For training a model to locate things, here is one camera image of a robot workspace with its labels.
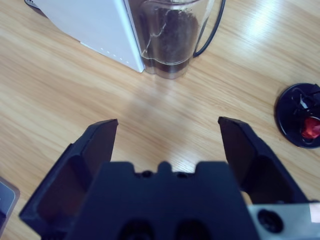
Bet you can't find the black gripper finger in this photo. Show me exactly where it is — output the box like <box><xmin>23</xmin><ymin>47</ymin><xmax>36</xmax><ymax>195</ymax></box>
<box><xmin>217</xmin><ymin>116</ymin><xmax>317</xmax><ymax>205</ymax></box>
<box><xmin>19</xmin><ymin>118</ymin><xmax>119</xmax><ymax>235</ymax></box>

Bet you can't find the red coffee capsule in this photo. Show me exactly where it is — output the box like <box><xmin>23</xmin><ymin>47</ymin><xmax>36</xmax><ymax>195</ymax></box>
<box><xmin>301</xmin><ymin>117</ymin><xmax>320</xmax><ymax>140</ymax></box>

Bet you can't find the white capsule coffee machine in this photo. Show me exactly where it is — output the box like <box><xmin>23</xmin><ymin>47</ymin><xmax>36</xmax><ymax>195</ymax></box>
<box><xmin>24</xmin><ymin>0</ymin><xmax>146</xmax><ymax>74</ymax></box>

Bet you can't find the black capsule holder with rods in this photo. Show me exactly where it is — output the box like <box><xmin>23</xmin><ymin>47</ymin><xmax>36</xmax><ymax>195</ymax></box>
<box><xmin>274</xmin><ymin>83</ymin><xmax>320</xmax><ymax>149</ymax></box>

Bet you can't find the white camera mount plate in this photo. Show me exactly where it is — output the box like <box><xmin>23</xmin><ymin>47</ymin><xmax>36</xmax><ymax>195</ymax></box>
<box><xmin>0</xmin><ymin>177</ymin><xmax>21</xmax><ymax>223</ymax></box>

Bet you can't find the black machine power cord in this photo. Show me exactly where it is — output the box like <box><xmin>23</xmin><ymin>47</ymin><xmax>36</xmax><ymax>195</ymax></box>
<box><xmin>193</xmin><ymin>0</ymin><xmax>227</xmax><ymax>58</ymax></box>

